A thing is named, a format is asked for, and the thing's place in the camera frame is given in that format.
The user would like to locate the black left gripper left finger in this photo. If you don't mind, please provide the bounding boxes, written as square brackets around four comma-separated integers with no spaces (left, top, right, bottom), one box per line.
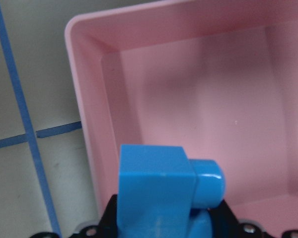
[98,194,119,238]

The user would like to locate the pink plastic box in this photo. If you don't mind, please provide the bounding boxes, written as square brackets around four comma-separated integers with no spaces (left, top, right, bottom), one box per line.
[65,0,298,236]

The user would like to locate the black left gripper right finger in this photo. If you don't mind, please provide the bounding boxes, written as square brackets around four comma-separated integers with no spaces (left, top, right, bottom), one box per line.
[208,200,240,238]

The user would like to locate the blue toy block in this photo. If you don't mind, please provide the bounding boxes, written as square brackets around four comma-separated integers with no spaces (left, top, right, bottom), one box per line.
[117,144,225,238]

